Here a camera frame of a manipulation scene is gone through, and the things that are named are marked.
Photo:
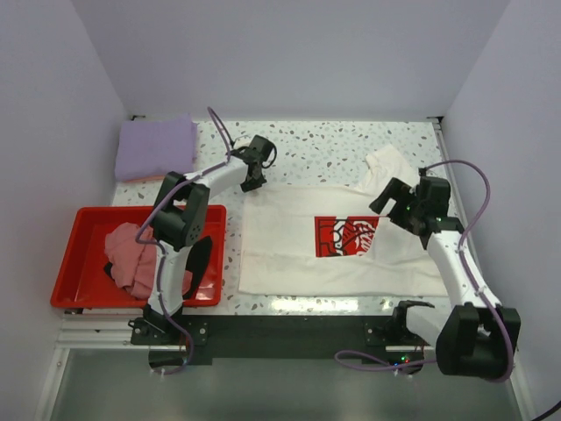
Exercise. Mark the aluminium frame rail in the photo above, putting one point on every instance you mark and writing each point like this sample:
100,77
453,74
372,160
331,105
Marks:
94,331

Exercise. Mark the folded purple t-shirt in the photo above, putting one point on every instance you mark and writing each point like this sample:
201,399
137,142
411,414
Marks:
151,148

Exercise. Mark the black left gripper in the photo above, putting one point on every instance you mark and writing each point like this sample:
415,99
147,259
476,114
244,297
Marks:
248,187

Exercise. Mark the black garment in bin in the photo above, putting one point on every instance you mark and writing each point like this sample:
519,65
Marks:
195,267

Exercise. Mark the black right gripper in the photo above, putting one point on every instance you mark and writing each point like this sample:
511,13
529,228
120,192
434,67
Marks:
396,189

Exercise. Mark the red plastic bin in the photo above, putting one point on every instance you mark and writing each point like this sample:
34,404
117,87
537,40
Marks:
82,282

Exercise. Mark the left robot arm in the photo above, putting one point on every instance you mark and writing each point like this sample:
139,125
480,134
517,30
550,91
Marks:
176,222

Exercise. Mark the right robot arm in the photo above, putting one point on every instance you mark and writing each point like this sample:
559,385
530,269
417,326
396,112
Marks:
477,338

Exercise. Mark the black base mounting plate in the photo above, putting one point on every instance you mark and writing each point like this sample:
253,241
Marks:
200,340

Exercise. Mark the pink t-shirt in bin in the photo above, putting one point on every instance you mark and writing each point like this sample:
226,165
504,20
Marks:
132,265

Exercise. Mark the white t-shirt red print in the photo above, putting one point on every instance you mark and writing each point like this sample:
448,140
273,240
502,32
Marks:
325,240

